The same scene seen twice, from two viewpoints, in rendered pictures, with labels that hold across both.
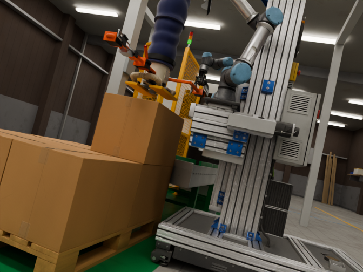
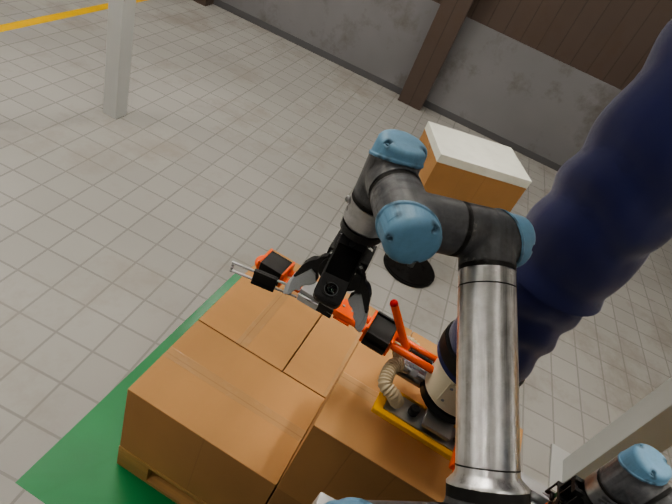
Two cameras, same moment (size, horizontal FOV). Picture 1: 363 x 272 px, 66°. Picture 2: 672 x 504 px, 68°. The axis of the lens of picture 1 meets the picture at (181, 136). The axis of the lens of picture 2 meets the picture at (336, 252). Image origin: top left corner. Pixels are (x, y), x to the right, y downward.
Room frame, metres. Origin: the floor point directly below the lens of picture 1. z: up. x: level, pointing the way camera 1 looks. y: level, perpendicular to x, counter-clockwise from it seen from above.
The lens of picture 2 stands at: (1.48, -0.59, 2.15)
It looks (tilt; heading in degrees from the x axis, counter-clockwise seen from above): 38 degrees down; 81
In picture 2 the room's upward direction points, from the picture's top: 25 degrees clockwise
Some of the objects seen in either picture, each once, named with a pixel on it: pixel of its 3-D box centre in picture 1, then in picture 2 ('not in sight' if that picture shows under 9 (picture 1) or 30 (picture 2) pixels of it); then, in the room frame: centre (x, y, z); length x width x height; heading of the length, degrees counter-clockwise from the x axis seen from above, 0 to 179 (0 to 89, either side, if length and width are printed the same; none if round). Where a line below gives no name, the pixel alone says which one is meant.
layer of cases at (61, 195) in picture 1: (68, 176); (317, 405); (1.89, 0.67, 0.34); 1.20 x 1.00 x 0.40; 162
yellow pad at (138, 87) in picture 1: (141, 87); not in sight; (2.11, 0.38, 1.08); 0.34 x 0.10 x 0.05; 161
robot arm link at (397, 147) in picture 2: not in sight; (389, 173); (1.61, 0.04, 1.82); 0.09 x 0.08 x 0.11; 103
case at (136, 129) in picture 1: (142, 133); (399, 458); (2.10, 0.29, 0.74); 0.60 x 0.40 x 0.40; 162
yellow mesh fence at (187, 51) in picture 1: (181, 128); not in sight; (4.26, 0.03, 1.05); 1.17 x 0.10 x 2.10; 162
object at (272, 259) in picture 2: (114, 39); (275, 267); (1.52, 0.48, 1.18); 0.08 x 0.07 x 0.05; 161
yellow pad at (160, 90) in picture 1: (165, 91); (434, 427); (2.05, 0.20, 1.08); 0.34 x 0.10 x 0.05; 161
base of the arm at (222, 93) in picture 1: (224, 96); not in sight; (1.81, -0.22, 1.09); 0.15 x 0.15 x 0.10
